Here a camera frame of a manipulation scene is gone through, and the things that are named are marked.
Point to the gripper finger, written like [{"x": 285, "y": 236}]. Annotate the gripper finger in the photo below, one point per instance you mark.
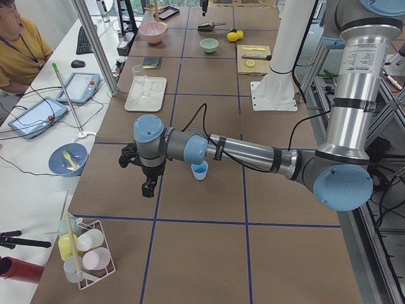
[{"x": 204, "y": 7}]

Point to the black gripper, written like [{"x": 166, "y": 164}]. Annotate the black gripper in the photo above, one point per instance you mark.
[{"x": 152, "y": 172}]

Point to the light green ceramic bowl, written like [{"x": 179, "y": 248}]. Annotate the light green ceramic bowl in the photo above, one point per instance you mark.
[{"x": 209, "y": 45}]

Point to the light blue plastic cup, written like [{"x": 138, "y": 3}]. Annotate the light blue plastic cup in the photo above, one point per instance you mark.
[{"x": 200, "y": 171}]

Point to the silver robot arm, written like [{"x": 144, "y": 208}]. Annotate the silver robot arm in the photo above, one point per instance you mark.
[{"x": 336, "y": 171}]

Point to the clear ice cubes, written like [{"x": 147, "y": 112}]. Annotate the clear ice cubes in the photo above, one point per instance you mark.
[{"x": 153, "y": 30}]

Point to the pink bowl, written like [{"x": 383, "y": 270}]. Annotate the pink bowl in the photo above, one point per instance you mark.
[{"x": 154, "y": 39}]

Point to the blue plastic bowl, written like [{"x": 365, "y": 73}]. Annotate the blue plastic bowl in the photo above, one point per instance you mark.
[{"x": 61, "y": 167}]

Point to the metal tray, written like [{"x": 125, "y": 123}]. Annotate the metal tray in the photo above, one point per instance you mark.
[{"x": 167, "y": 12}]

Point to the yellow lemon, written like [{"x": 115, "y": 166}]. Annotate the yellow lemon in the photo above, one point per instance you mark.
[
  {"x": 240, "y": 34},
  {"x": 232, "y": 36}
]

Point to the yellow plastic knife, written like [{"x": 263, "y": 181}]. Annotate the yellow plastic knife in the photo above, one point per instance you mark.
[{"x": 253, "y": 48}]

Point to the lemon slice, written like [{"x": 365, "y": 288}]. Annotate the lemon slice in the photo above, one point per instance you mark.
[{"x": 250, "y": 63}]

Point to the wooden cutting board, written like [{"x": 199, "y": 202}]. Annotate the wooden cutting board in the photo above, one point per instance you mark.
[{"x": 262, "y": 66}]

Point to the white cup in rack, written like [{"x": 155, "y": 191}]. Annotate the white cup in rack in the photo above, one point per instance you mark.
[{"x": 92, "y": 238}]

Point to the grey folded cloth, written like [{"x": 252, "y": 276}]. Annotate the grey folded cloth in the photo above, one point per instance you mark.
[{"x": 150, "y": 60}]

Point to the yellow sponge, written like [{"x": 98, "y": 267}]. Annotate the yellow sponge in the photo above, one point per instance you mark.
[{"x": 149, "y": 67}]

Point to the pink cup in rack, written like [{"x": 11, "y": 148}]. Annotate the pink cup in rack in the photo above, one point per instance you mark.
[{"x": 96, "y": 259}]

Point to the yellow plastic fork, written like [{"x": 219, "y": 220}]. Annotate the yellow plastic fork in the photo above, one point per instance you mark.
[{"x": 69, "y": 158}]

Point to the cream bear tray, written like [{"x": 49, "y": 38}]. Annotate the cream bear tray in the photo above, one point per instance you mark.
[{"x": 155, "y": 86}]

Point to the clear wine glass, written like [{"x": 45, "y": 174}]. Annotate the clear wine glass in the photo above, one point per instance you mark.
[{"x": 140, "y": 77}]

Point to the yellow cup in rack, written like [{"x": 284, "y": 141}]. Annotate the yellow cup in rack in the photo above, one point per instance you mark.
[{"x": 64, "y": 246}]

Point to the clear cup in rack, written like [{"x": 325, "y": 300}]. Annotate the clear cup in rack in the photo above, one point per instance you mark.
[{"x": 70, "y": 270}]

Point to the blue teach pendant far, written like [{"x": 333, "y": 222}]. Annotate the blue teach pendant far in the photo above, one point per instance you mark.
[{"x": 81, "y": 86}]

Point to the blue teach pendant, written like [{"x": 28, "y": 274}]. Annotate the blue teach pendant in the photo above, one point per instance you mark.
[
  {"x": 81, "y": 86},
  {"x": 36, "y": 119}
]

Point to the blue teach pendant near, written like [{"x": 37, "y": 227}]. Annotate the blue teach pendant near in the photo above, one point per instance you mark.
[{"x": 36, "y": 119}]

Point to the black keyboard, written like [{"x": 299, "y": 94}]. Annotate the black keyboard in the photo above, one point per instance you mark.
[{"x": 83, "y": 43}]

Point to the black computer mouse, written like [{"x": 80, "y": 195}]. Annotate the black computer mouse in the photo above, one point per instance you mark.
[{"x": 78, "y": 64}]

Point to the green tipped metal rod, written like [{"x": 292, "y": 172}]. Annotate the green tipped metal rod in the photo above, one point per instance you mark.
[{"x": 80, "y": 128}]

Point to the black tripod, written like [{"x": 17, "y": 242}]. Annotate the black tripod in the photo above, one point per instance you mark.
[{"x": 11, "y": 239}]

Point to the red bottle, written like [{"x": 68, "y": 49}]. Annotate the red bottle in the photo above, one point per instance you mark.
[{"x": 19, "y": 270}]

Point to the person in yellow shirt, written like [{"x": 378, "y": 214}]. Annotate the person in yellow shirt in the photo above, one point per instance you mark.
[{"x": 24, "y": 51}]

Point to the black handled knife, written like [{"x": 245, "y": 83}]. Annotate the black handled knife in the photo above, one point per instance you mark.
[{"x": 257, "y": 57}]

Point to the white wire dish rack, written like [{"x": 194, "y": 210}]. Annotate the white wire dish rack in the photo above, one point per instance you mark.
[{"x": 84, "y": 251}]

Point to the wooden rack handle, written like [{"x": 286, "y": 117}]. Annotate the wooden rack handle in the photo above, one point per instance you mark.
[{"x": 73, "y": 245}]

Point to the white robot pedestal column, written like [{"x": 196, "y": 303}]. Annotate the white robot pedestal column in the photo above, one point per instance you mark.
[{"x": 275, "y": 92}]

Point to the aluminium frame post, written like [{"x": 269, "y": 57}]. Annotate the aluminium frame post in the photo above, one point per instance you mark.
[{"x": 101, "y": 58}]

